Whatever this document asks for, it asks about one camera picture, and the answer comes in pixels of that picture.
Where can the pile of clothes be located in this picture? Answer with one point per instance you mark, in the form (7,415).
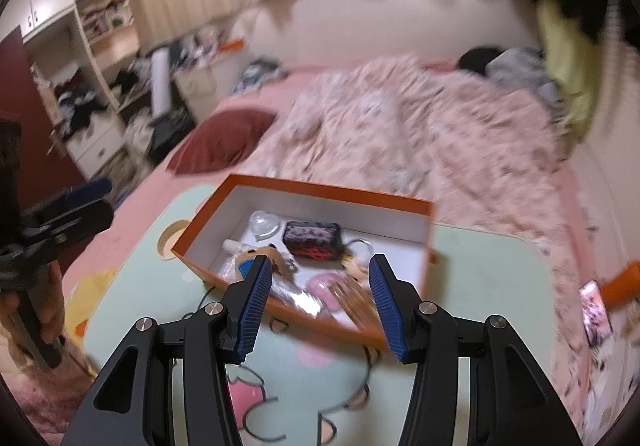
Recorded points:
(80,110)

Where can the orange flat object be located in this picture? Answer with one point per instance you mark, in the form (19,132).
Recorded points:
(233,44)

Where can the yellow-green garment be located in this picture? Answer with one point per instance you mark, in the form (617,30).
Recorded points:
(570,60)

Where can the dark red pillow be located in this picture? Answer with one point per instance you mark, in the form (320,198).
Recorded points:
(225,138)

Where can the person's left hand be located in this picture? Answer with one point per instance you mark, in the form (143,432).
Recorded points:
(50,301)

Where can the smartphone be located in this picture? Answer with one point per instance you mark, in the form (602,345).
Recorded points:
(596,313)

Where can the white paper roll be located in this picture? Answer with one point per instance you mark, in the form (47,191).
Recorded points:
(161,83)

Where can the black zip pouch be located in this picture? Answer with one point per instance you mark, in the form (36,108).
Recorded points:
(312,241)

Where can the pink floral duvet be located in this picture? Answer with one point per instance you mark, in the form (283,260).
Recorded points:
(425,135)

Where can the orange cardboard box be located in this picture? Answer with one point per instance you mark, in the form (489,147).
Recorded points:
(395,231)

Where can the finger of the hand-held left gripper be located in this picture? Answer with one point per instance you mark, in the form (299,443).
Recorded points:
(87,190)
(80,223)

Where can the black garment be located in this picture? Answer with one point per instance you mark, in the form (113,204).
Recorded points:
(477,59)

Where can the blue white patterned cloth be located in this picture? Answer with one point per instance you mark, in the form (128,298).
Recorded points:
(260,73)

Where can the black bag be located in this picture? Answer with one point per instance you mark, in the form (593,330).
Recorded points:
(170,130)

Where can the white cosmetic tube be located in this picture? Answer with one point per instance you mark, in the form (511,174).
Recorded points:
(234,245)

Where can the gold perfume bottle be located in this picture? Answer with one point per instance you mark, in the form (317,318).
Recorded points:
(357,303)

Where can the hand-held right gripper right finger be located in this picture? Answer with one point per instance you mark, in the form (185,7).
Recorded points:
(387,311)

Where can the pink fluffy cloth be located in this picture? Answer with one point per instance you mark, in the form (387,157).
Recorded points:
(40,391)

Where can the silver foil packet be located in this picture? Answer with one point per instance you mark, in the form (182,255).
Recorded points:
(297,298)

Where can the grey garment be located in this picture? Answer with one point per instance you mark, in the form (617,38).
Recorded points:
(520,70)

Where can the pile of nightstand clutter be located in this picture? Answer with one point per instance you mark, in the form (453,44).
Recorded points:
(200,48)

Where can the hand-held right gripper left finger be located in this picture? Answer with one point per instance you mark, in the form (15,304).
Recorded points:
(255,311)

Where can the clear heart-shaped case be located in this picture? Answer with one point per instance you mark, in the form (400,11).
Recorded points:
(263,226)

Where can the cream shelf unit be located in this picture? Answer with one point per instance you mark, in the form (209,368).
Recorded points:
(92,50)

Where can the orange box lid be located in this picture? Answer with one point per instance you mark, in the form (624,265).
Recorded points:
(622,286)

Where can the dark red wardrobe door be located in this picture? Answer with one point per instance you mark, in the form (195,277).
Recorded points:
(27,90)

